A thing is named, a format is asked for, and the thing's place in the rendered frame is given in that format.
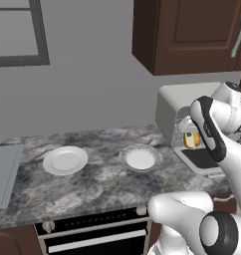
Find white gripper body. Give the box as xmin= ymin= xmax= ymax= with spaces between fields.
xmin=176 ymin=115 xmax=196 ymax=134

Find white toaster oven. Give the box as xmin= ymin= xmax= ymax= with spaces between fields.
xmin=154 ymin=82 xmax=241 ymax=177

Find toaster oven door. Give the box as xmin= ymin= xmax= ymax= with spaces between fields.
xmin=172 ymin=145 xmax=228 ymax=177

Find dark brown cupboard door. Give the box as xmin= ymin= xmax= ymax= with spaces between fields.
xmin=153 ymin=0 xmax=241 ymax=77

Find silver oven knob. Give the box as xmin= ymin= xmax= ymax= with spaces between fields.
xmin=42 ymin=220 xmax=56 ymax=234
xmin=135 ymin=205 xmax=148 ymax=217

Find black oven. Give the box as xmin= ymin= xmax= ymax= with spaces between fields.
xmin=33 ymin=205 xmax=152 ymax=255

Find dark brown drawer front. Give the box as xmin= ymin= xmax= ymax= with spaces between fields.
xmin=211 ymin=191 xmax=238 ymax=215

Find white plate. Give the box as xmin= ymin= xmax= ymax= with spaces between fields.
xmin=42 ymin=145 xmax=90 ymax=176

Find grey sink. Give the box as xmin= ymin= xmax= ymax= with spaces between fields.
xmin=0 ymin=143 xmax=26 ymax=210

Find dark brown base cupboard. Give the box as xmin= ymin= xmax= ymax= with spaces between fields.
xmin=0 ymin=224 xmax=45 ymax=255

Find silver drawer handle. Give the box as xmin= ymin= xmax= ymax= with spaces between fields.
xmin=213 ymin=194 xmax=236 ymax=203

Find dark brown wall cupboard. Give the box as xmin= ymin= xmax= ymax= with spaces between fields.
xmin=130 ymin=0 xmax=241 ymax=77

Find silver cupboard door handle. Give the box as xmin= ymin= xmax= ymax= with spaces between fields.
xmin=230 ymin=0 xmax=241 ymax=59

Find silver oven door handle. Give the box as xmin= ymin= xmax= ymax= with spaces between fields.
xmin=47 ymin=228 xmax=148 ymax=254

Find grey window frame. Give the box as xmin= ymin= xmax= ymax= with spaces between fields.
xmin=0 ymin=0 xmax=51 ymax=69

